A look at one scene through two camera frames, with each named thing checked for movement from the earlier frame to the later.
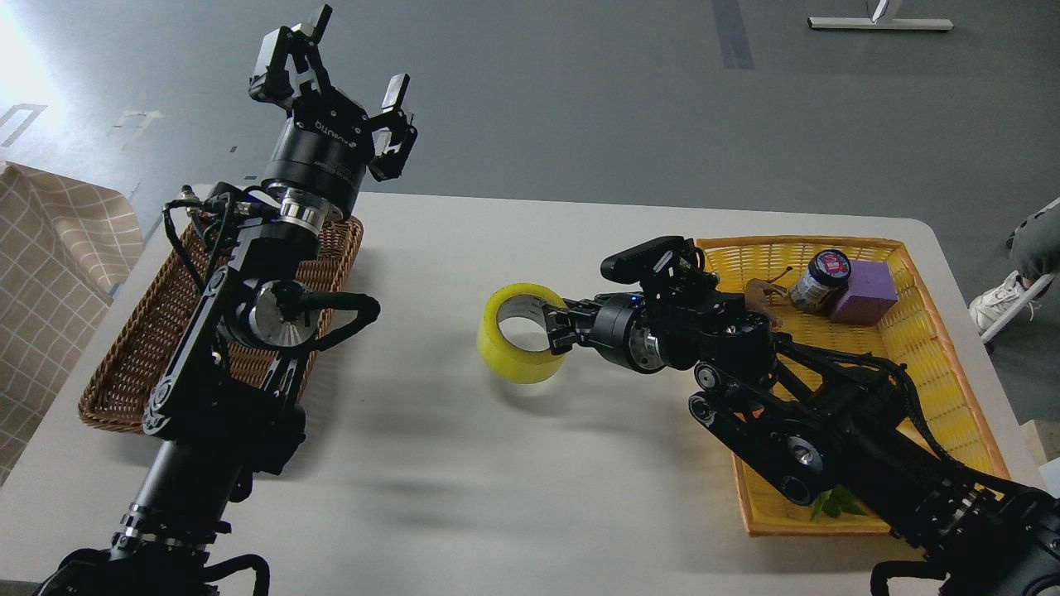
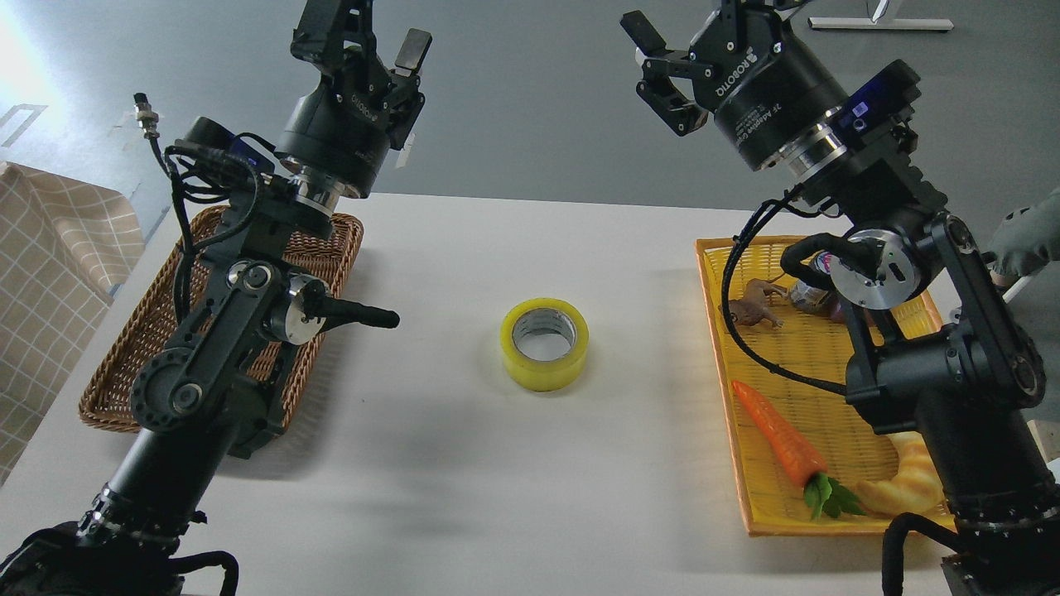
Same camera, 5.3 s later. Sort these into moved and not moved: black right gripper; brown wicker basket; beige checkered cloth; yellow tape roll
Moved: black right gripper; yellow tape roll
Not moved: beige checkered cloth; brown wicker basket
